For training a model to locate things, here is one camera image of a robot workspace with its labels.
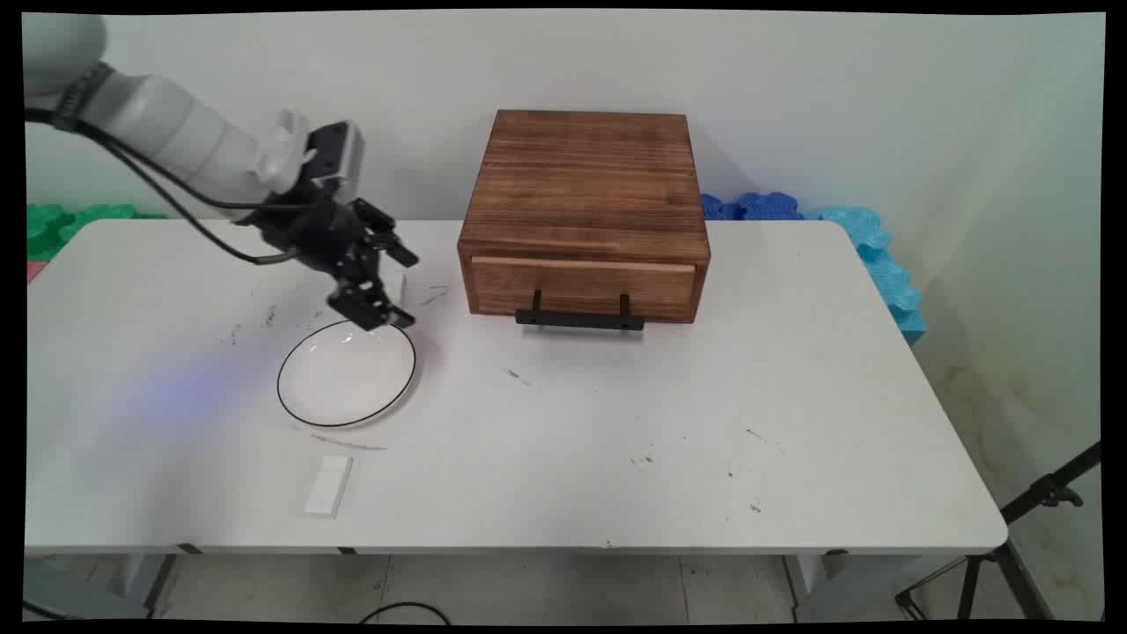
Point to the cyan foam mat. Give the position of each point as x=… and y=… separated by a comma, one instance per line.
x=885, y=269

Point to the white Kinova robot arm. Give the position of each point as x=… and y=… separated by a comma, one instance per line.
x=176, y=132

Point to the white bowl black rim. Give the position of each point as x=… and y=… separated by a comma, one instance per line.
x=346, y=374

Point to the brown wooden cabinet box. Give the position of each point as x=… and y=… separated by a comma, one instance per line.
x=585, y=176

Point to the black tripod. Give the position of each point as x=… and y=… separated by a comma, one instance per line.
x=1004, y=546

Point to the red foam mat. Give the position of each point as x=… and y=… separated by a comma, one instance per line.
x=35, y=271

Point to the green foam mat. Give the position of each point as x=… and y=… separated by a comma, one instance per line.
x=62, y=224

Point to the grey table leg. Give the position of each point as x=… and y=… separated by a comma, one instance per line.
x=154, y=581
x=814, y=581

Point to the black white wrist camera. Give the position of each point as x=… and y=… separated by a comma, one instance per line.
x=339, y=158

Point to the wooden drawer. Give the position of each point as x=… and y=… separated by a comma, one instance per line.
x=581, y=286

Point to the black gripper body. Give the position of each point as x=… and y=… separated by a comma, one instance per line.
x=308, y=233

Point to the dark blue foam mat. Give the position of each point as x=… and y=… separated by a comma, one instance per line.
x=757, y=207

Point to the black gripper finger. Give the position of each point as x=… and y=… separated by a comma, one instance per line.
x=365, y=299
x=387, y=242

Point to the white rectangular block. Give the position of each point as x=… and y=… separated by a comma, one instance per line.
x=328, y=486

